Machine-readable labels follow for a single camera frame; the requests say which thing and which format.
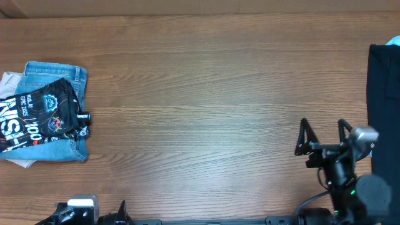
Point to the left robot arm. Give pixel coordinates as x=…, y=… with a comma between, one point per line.
x=101, y=220

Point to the black garment pile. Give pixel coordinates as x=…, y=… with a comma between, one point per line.
x=383, y=115

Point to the folded white garment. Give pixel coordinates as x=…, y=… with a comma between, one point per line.
x=9, y=83

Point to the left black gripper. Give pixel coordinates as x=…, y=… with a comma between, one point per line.
x=122, y=215

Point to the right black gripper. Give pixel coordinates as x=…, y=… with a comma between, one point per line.
x=323, y=152

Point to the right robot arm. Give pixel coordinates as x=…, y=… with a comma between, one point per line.
x=348, y=198

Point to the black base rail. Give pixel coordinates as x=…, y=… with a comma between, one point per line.
x=269, y=220

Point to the folded blue denim jeans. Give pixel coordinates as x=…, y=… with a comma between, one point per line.
x=36, y=75

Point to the black orange patterned jersey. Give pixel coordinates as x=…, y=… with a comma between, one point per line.
x=50, y=113

